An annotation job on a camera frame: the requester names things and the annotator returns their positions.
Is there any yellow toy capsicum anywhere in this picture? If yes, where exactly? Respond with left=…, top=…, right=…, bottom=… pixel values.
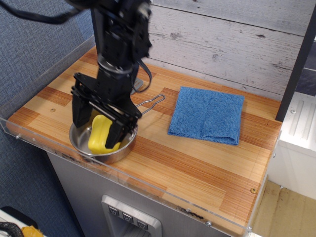
left=87, top=115, right=120, bottom=155

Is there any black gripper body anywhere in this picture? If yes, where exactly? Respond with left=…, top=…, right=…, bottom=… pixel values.
left=72, top=66, right=141, bottom=123

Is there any blue folded cloth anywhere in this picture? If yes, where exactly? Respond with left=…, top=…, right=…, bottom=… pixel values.
left=168, top=86, right=244, bottom=146

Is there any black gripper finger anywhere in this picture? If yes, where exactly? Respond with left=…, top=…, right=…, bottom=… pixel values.
left=105, top=120, right=137, bottom=149
left=72, top=95, right=92, bottom=128

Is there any white ridged side unit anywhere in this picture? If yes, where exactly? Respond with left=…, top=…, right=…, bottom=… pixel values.
left=268, top=92, right=316, bottom=199

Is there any small steel pan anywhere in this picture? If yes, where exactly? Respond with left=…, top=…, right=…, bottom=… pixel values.
left=69, top=94, right=166, bottom=164

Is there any black right vertical post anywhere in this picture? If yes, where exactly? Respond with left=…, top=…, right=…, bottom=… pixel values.
left=275, top=0, right=316, bottom=122

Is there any yellow object bottom left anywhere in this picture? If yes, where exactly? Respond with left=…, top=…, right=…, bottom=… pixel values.
left=21, top=226, right=44, bottom=237

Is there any green handled grey spatula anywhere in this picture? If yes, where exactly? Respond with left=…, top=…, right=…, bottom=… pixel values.
left=130, top=78, right=144, bottom=95

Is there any clear acrylic table guard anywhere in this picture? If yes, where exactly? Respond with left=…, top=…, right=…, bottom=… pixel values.
left=0, top=49, right=281, bottom=237

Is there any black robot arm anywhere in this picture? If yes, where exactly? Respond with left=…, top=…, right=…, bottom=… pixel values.
left=0, top=0, right=151, bottom=149

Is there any grey cabinet with dispenser panel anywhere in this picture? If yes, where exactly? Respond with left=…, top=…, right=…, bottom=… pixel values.
left=48, top=154, right=225, bottom=237

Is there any black braided cable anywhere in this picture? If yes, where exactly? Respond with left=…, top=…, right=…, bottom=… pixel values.
left=0, top=221, right=24, bottom=237

